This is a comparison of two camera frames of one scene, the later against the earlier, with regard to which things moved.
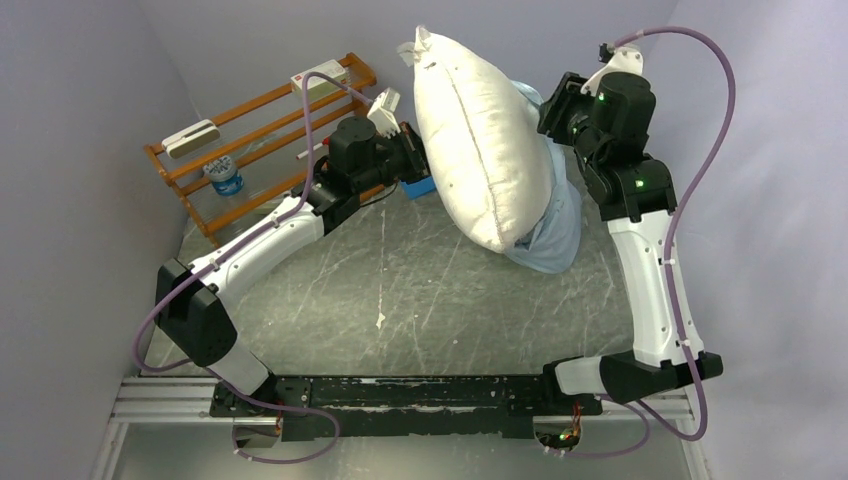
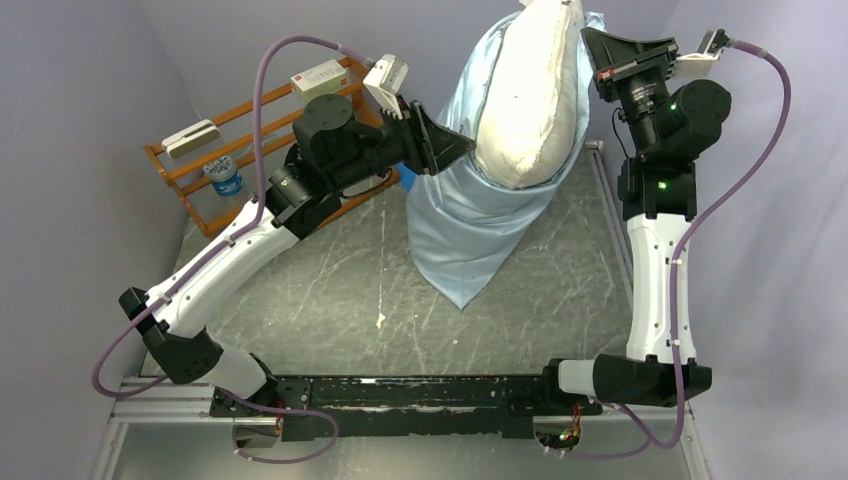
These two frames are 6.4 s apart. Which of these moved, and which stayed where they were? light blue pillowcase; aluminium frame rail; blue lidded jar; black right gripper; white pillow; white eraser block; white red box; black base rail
Moved: light blue pillowcase; white pillow; black right gripper
Stayed: white eraser block; aluminium frame rail; black base rail; blue lidded jar; white red box
